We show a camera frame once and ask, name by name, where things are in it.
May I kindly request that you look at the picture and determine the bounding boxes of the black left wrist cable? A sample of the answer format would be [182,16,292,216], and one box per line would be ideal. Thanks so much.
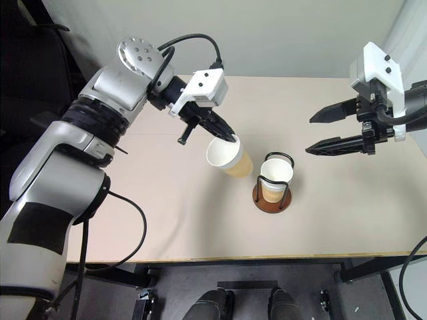
[155,33,224,97]

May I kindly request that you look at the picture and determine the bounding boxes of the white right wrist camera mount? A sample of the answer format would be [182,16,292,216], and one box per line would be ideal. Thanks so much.
[348,41,408,143]

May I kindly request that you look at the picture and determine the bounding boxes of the black right elbow cable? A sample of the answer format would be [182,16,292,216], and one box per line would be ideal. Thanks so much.
[398,235,427,320]

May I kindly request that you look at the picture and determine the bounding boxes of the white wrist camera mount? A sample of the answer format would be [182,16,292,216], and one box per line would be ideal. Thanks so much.
[348,41,408,143]
[168,68,230,117]

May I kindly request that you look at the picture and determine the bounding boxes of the black flat bar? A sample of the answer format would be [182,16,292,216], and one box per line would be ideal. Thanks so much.
[216,281,279,291]

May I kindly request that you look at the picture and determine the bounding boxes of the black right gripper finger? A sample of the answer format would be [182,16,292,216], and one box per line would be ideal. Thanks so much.
[309,97,360,123]
[305,133,364,155]

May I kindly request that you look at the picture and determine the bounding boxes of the dark rounded shape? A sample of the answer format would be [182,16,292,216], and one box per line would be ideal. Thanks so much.
[182,289,235,320]
[269,288,296,320]

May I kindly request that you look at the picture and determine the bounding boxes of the black left elbow cable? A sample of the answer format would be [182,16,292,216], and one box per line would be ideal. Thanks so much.
[49,189,148,320]

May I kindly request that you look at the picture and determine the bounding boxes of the black metal table frame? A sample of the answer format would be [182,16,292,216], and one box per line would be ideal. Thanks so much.
[66,251,427,320]

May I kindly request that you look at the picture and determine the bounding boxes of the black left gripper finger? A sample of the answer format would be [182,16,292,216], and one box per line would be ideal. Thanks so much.
[199,122,236,145]
[205,111,240,141]

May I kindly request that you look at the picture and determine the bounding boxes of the black office chair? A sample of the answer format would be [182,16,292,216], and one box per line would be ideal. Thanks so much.
[0,23,88,151]

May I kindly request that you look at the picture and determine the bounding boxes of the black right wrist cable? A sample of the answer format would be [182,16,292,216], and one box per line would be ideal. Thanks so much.
[376,99,427,128]

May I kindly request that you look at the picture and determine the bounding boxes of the brown wire cup holder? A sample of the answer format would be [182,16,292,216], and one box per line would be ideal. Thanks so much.
[252,151,294,214]

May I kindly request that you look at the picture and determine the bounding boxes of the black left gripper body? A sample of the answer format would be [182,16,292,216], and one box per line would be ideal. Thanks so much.
[177,99,218,146]

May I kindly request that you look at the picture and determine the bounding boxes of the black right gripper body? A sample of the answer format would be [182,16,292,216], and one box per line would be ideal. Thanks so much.
[356,81,396,156]

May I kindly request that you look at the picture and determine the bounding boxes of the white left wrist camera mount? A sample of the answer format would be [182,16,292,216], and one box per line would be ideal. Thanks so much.
[168,68,230,117]

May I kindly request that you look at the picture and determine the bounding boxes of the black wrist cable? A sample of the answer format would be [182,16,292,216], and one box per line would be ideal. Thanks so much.
[376,99,427,128]
[155,33,224,97]

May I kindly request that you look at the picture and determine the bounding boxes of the black elbow cable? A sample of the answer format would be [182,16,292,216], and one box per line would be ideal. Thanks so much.
[398,235,427,320]
[49,189,148,320]

